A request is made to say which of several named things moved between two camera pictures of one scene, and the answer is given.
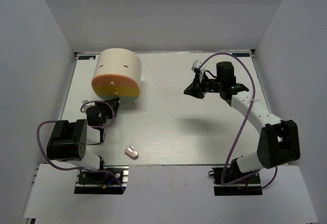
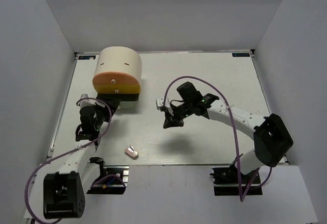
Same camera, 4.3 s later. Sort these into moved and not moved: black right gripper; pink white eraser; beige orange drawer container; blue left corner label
Moved: black right gripper
Not moved: blue left corner label; beige orange drawer container; pink white eraser
